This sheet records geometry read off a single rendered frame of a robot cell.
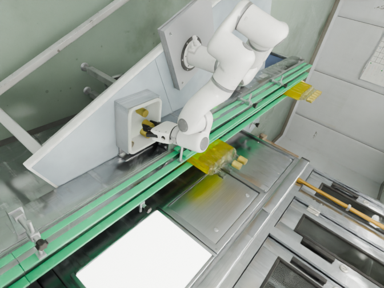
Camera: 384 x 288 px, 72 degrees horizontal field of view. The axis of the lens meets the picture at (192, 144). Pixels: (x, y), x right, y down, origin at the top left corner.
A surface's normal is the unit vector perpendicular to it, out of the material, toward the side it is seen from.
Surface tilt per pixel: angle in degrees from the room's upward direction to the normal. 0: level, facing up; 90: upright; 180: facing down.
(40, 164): 0
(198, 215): 90
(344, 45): 90
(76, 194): 90
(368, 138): 90
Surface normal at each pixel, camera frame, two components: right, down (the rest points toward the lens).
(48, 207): 0.14, -0.79
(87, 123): 0.77, 0.47
